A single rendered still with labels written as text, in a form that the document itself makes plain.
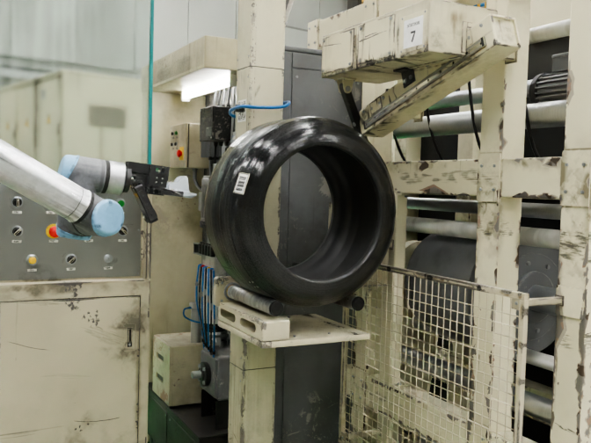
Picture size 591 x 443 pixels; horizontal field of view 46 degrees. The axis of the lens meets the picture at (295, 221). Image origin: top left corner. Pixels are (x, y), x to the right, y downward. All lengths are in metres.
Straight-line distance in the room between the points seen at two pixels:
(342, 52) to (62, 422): 1.60
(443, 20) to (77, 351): 1.63
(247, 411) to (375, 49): 1.28
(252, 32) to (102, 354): 1.25
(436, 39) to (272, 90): 0.66
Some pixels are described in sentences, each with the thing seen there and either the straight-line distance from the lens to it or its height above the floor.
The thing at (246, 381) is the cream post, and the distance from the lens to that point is 2.49.
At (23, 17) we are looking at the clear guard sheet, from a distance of 2.61.
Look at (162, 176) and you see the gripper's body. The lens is 1.99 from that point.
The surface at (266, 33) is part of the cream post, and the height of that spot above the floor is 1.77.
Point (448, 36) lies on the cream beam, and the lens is 2.07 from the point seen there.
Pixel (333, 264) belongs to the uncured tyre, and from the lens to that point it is 2.40.
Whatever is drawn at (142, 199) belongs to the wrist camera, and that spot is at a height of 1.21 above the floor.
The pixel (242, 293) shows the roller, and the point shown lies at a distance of 2.25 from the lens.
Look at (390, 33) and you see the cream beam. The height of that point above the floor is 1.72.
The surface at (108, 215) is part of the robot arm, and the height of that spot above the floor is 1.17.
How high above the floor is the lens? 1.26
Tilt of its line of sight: 3 degrees down
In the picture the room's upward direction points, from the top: 2 degrees clockwise
